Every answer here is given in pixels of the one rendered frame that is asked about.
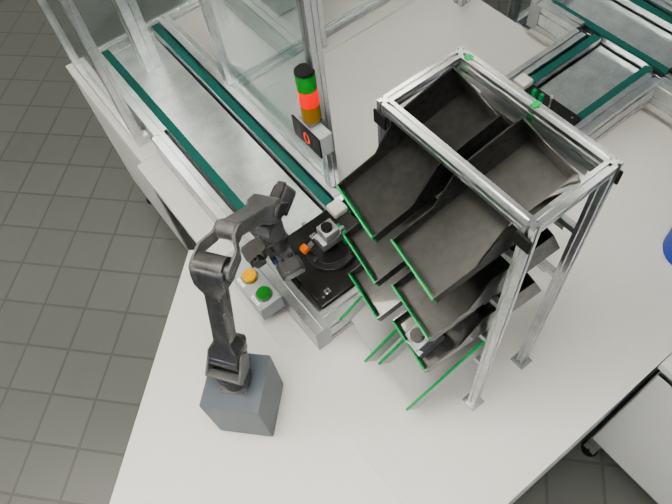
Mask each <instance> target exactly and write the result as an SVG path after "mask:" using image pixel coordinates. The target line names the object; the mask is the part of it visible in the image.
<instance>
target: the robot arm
mask: <svg viewBox="0 0 672 504"><path fill-rule="evenodd" d="M295 195H296V191H295V190H294V189H293V188H292V187H290V186H289V185H286V182H283V181H278V182H277V183H276V184H274V186H273V188H272V191H271V193H270V195H269V196H266V195H261V194H256V193H254V194H253V195H252V196H251V197H249V198H248V199H247V203H246V206H245V207H243V208H241V209H240V210H238V211H236V212H234V213H232V214H230V215H229V216H227V217H225V218H221V219H217V220H216V221H215V223H214V226H213V228H212V230H211V231H210V232H209V233H208V234H207V235H205V236H204V237H203V238H202V239H201V240H199V241H198V242H197V244H196V247H195V249H194V251H193V253H192V256H191V258H190V261H189V265H188V269H189V273H190V276H191V279H192V281H193V284H194V285H195V286H196V287H197V288H198V289H199V290H200V291H201V292H202V293H203V294H204V297H205V302H206V307H207V312H208V317H209V322H210V327H211V332H212V337H213V341H212V343H211V344H210V346H209V348H208V349H207V360H206V369H205V376H208V377H211V378H215V379H217V381H218V382H219V383H220V385H219V389H218V391H219V392H220V393H228V394H236V395H246V392H247V388H248V387H249V385H250V380H251V368H250V362H249V353H248V352H247V347H248V345H247V341H246V336H245V334H241V333H237V332H236V329H235V323H234V317H233V310H232V304H231V298H230V291H229V287H230V285H231V284H232V282H233V280H234V279H235V277H236V273H237V270H238V268H239V265H240V263H241V260H242V257H241V253H242V254H243V256H244V258H245V260H246V261H247V262H248V263H250V265H251V267H252V268H254V267H255V268H257V269H260V268H261V267H262V266H264V265H265V264H266V263H267V261H266V258H267V256H269V258H270V260H271V261H272V263H273V264H274V265H277V267H276V269H277V271H278V273H279V275H280V276H281V278H282V280H283V281H285V282H287V281H289V280H291V279H293V278H294V277H296V276H298V275H300V274H302V273H304V272H305V270H306V268H305V265H304V263H303V262H302V260H301V259H300V257H299V255H295V252H294V251H293V249H292V248H291V243H290V242H289V240H288V238H289V235H288V234H287V232H286V230H285V229H284V225H283V222H282V217H283V216H287V215H288V213H289V210H290V208H291V205H292V203H293V200H294V198H295ZM251 230H253V232H254V234H255V235H256V237H257V236H258V237H257V238H255V239H252V240H250V241H249V242H248V243H246V244H245V245H244V246H243V247H242V248H241V252H240V246H239V243H240V241H241V238H242V236H243V235H245V234H246V233H248V232H250V231H251ZM219 238H220V239H225V240H229V241H233V245H234V250H235V251H234V254H233V256H232V257H229V256H225V255H220V254H216V253H212V252H207V251H206V250H207V249H209V248H210V247H211V246H212V245H213V244H215V243H216V242H217V241H218V240H219Z"/></svg>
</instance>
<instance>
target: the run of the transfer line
mask: <svg viewBox="0 0 672 504"><path fill-rule="evenodd" d="M526 25H527V26H529V27H530V28H532V29H534V30H536V31H538V32H539V33H541V34H542V35H544V36H545V37H547V38H548V39H550V40H552V41H553V42H556V41H557V40H559V39H560V38H563V39H564V40H566V42H569V43H571V44H572V46H571V49H574V50H576V51H577V52H579V54H578V57H577V58H576V59H577V60H576V62H577V61H579V62H581V63H582V64H584V65H585V66H587V67H588V68H590V69H592V70H593V71H595V72H596V73H598V74H599V75H601V76H602V77H604V78H605V79H607V80H609V81H610V82H612V83H613V84H615V85H616V86H617V85H618V84H620V83H621V82H622V81H624V82H626V83H627V84H629V85H631V84H632V83H634V84H635V85H637V86H638V87H637V88H638V89H639V88H642V89H643V90H645V92H644V94H643V96H641V97H642V98H641V100H640V102H639V105H638V107H637V108H636V111H635V113H636V112H637V111H639V110H640V109H641V108H643V107H644V106H645V105H647V104H648V103H650V104H651V105H653V106H654V107H656V108H657V109H659V110H660V111H662V112H664V113H665V114H667V115H668V116H670V117H671V118H672V74H670V73H668V74H667V72H668V70H669V69H670V68H671V67H672V1H671V0H532V1H531V4H530V9H529V14H528V18H527V23H526ZM651 97H652V98H651ZM635 113H634V114H635Z"/></svg>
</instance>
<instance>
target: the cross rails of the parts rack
mask: <svg viewBox="0 0 672 504"><path fill-rule="evenodd" d="M460 73H461V74H462V75H463V76H464V77H465V78H466V79H467V80H468V81H469V82H470V83H471V84H472V85H474V86H475V87H476V88H478V89H479V90H480V91H482V92H483V93H485V94H486V95H487V96H489V97H490V98H491V99H493V100H494V101H495V102H497V103H498V104H499V105H501V106H502V107H503V108H505V109H506V110H507V111H509V112H510V113H511V114H513V115H514V116H516V117H517V118H518V119H519V118H520V117H521V116H523V117H524V118H525V119H526V120H527V121H528V122H529V123H530V124H531V125H532V126H533V127H534V129H535V130H536V131H537V132H538V133H539V134H540V135H541V136H542V137H544V138H545V139H547V140H548V141H549V142H551V143H552V144H553V145H555V146H556V147H557V148H559V149H560V150H561V151H563V152H564V153H565V154H567V155H568V156H569V157H571V158H572V159H573V160H575V161H576V162H577V163H579V164H580V165H582V166H583V167H584V168H586V169H587V170H588V171H590V172H591V171H592V170H593V169H595V168H596V166H595V165H594V164H592V163H591V162H589V161H588V160H587V159H585V158H584V157H583V156H581V155H579V154H578V153H576V152H575V151H574V150H572V148H570V147H569V146H568V145H566V144H565V143H564V142H562V141H561V140H559V139H558V138H557V137H555V136H554V135H553V134H551V133H550V132H549V131H547V130H546V129H544V128H543V127H542V126H540V125H539V124H538V123H536V122H535V121H534V120H533V121H532V122H530V121H529V120H528V119H527V118H526V117H527V115H525V114H524V113H523V112H521V111H520V110H519V109H517V108H516V107H514V106H513V105H512V104H510V103H508V102H507V101H506V100H504V99H503V98H502V97H501V96H499V95H498V94H497V93H495V92H494V91H493V90H491V89H490V88H489V87H487V86H486V85H484V84H483V83H482V82H480V81H479V80H478V79H476V78H475V77H474V76H472V75H471V74H469V73H467V74H465V73H464V72H462V68H461V72H460ZM556 221H558V222H559V223H560V224H561V225H562V226H564V227H565V228H566V229H567V230H569V231H570V232H571V233H572V232H573V230H574V228H575V226H576V222H575V221H573V220H572V219H571V218H570V217H568V216H567V215H566V214H564V215H562V216H561V217H560V218H559V219H557V220H556ZM513 254H514V252H513V251H512V250H511V249H508V250H507V251H506V252H504V253H503V254H502V255H501V256H502V257H503V258H504V259H505V260H506V261H507V262H508V263H511V260H512V257H513ZM538 265H539V266H541V267H542V268H543V269H544V270H545V271H546V272H547V273H549V274H550V275H551V276H552V277H553V275H554V273H555V270H556V267H555V266H553V265H552V264H551V263H550V262H549V261H548V260H546V259H545V260H543V261H542V262H541V263H539V264H538ZM498 301H499V297H498V296H497V295H496V296H494V297H493V298H491V299H490V300H489V302H490V303H491V304H492V305H493V306H494V307H495V308H497V305H498ZM487 336H488V333H487V332H486V331H485V332H484V333H483V334H481V335H480V336H479V337H480V338H481V339H482V340H483V341H484V342H485V343H486V340H487Z"/></svg>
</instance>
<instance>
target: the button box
mask: <svg viewBox="0 0 672 504"><path fill-rule="evenodd" d="M241 257H242V260H241V263H240V265H239V268H238V270H237V273H236V277H235V279H234V280H233V281H234V282H235V283H236V285H237V286H238V287H239V288H240V290H241V291H242V292H243V294H244V295H245V296H246V297H247V299H248V300H249V301H250V302H251V304H252V305H253V306H254V307H255V309H256V310H257V311H258V312H259V314H260V315H261V316H262V318H263V319H264V320H265V319H267V318H268V317H270V316H271V315H273V314H274V313H275V312H277V311H278V310H280V309H281V308H282V307H284V306H285V304H284V301H283V298H282V295H281V294H280V293H279V292H278V291H277V289H276V288H275V287H274V286H273V285H272V283H271V282H270V281H269V280H268V279H267V277H266V276H265V275H264V274H263V272H262V271H261V270H260V269H257V268H255V267H254V268H252V267H251V265H250V263H248V262H247V261H246V260H245V258H244V256H243V254H242V253H241ZM246 269H253V270H255V271H256V274H257V278H256V280H255V281H254V282H252V283H246V282H245V281H244V280H243V279H242V273H243V272H244V271H245V270H246ZM261 286H267V287H269V288H270V290H271V297H270V298H269V299H268V300H265V301H261V300H259V299H258V298H257V296H256V291H257V289H258V288H259V287H261Z"/></svg>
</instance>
